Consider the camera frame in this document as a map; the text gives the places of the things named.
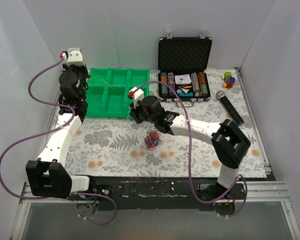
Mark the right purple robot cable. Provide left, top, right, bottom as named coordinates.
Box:
left=133, top=80, right=248, bottom=217

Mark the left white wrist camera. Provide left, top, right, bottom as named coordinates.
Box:
left=60, top=47, right=86, bottom=67

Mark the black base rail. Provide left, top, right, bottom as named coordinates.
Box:
left=68, top=176, right=224, bottom=211

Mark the black poker chip case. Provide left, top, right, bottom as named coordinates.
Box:
left=157, top=33, right=213, bottom=107

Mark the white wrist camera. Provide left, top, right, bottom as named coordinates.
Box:
left=128, top=87, right=145, bottom=106
left=60, top=47, right=86, bottom=67

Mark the floral table mat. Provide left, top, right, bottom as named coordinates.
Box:
left=64, top=68, right=267, bottom=179

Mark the colourful toy block train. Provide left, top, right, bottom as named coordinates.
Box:
left=221, top=71, right=236, bottom=89

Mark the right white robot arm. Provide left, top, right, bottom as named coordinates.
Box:
left=129, top=95, right=251, bottom=199

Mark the yellow wire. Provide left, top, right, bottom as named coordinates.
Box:
left=87, top=77, right=123, bottom=92

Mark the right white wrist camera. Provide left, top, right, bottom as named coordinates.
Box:
left=128, top=87, right=145, bottom=106

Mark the coloured wire bundle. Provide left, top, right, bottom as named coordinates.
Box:
left=140, top=127, right=164, bottom=151

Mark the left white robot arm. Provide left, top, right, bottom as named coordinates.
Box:
left=25, top=64, right=97, bottom=200

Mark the black handheld microphone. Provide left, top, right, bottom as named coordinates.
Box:
left=216, top=90, right=244, bottom=126

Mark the green compartment tray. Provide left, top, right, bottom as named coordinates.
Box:
left=86, top=68, right=150, bottom=118

